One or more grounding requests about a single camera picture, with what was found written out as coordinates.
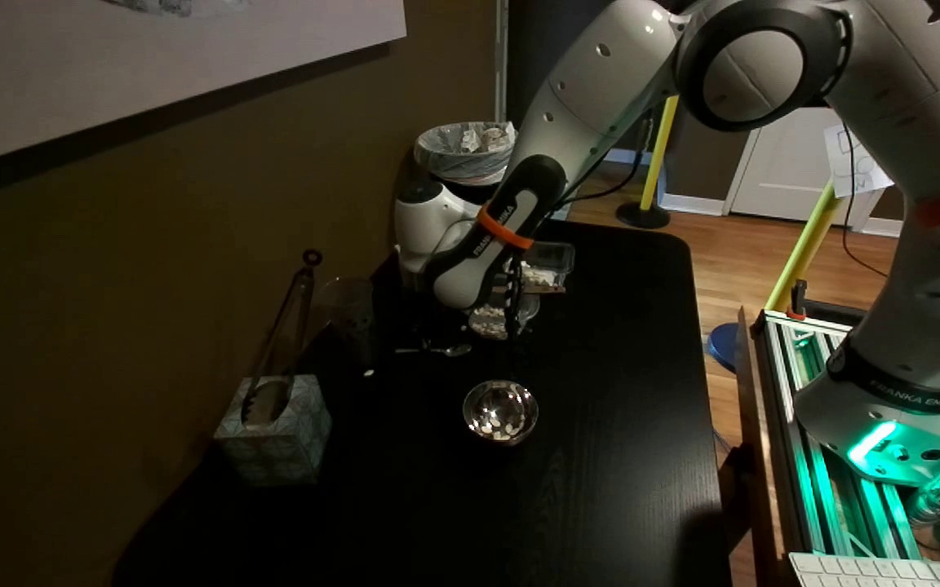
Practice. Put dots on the yellow foam pole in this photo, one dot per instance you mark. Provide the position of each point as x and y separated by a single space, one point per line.
804 250
643 212

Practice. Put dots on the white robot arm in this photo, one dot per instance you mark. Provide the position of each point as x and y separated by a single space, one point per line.
802 82

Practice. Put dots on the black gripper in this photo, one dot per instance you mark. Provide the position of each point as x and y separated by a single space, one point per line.
507 304

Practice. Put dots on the whiteboard on wall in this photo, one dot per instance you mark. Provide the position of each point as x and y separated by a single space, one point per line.
79 64

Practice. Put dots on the thin dark stick with loop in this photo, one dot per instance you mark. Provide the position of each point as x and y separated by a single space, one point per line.
293 322

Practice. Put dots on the black trash bin white liner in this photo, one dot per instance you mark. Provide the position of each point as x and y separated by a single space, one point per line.
469 153

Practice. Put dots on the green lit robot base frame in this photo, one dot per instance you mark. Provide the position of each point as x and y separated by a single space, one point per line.
860 515

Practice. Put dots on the silver spoon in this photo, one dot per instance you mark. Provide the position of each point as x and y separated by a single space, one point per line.
434 350

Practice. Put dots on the blue round floor object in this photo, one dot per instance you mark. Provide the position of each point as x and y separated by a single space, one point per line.
725 346

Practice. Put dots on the grey tissue box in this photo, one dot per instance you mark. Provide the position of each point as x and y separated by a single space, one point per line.
276 430

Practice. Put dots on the silver bowl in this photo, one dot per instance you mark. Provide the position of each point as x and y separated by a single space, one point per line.
501 412

